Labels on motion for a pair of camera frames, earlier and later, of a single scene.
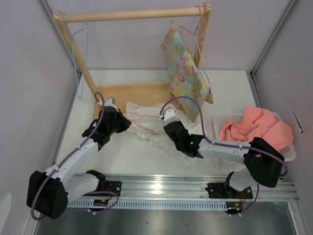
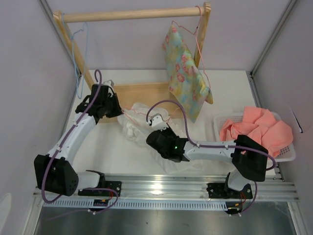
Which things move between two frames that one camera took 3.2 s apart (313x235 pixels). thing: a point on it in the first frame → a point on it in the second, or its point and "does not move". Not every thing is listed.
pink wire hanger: (196, 38) does not move
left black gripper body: (120, 125) → (111, 106)
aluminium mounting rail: (190, 192) does not move
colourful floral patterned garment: (187, 81) does not move
